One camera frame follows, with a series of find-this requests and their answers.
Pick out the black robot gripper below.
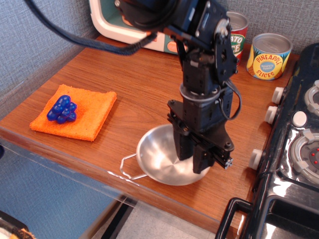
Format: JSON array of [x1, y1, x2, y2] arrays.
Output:
[[167, 87, 234, 174]]

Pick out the silver metal bowl with handles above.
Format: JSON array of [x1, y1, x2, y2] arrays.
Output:
[[120, 124, 210, 186]]

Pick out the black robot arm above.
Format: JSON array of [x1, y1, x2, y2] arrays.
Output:
[[115, 0, 238, 174]]

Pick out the white stove knob bottom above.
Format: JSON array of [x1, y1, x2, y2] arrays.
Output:
[[249, 149, 263, 170]]

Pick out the white stove knob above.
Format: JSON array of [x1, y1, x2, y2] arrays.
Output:
[[272, 87, 285, 105], [249, 149, 263, 170], [264, 106, 278, 124]]

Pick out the white stove knob middle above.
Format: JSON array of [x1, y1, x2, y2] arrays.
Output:
[[264, 106, 278, 124]]

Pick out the white stove knob top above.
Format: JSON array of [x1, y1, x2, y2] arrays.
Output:
[[272, 87, 285, 105]]

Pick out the black toy stove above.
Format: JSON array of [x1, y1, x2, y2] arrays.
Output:
[[216, 43, 319, 239]]

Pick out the orange folded cloth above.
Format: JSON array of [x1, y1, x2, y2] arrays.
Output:
[[29, 85, 117, 141]]

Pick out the pineapple slices can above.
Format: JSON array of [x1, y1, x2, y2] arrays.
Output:
[[246, 33, 293, 81]]

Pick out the tomato sauce can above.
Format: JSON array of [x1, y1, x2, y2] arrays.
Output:
[[227, 11, 249, 66]]

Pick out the blue toy grapes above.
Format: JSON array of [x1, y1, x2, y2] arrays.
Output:
[[46, 95, 77, 124]]

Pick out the teal toy microwave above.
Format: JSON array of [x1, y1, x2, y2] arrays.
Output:
[[89, 0, 177, 54]]

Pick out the orange object bottom left corner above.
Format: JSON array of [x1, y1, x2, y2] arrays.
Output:
[[0, 219, 35, 239]]

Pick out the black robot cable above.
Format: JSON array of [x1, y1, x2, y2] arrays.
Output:
[[23, 0, 158, 56]]

